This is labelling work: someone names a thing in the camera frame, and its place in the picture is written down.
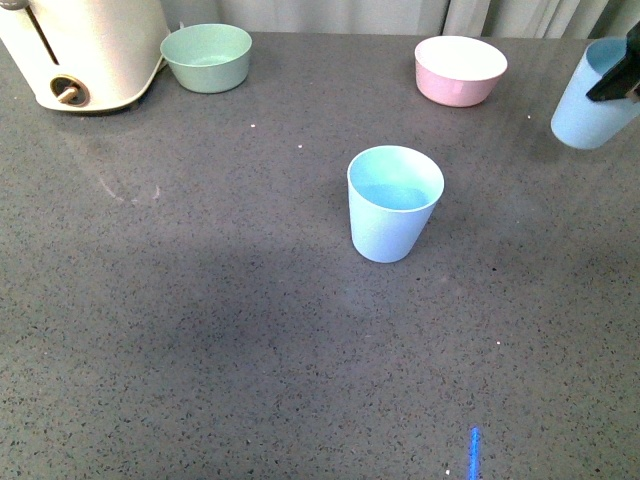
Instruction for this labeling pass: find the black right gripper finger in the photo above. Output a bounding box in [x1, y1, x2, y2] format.
[586, 23, 639, 102]

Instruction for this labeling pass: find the light blue cup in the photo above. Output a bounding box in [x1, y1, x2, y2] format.
[551, 37, 639, 150]
[347, 145, 445, 263]

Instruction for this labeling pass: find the grey white curtain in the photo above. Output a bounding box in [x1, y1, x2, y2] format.
[162, 0, 639, 39]

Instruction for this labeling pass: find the pink bowl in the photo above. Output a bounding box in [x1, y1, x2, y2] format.
[414, 36, 508, 108]

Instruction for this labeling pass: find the green bowl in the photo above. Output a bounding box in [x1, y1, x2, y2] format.
[160, 24, 253, 94]

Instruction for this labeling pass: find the cream white toaster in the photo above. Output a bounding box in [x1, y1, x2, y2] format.
[1, 0, 169, 112]

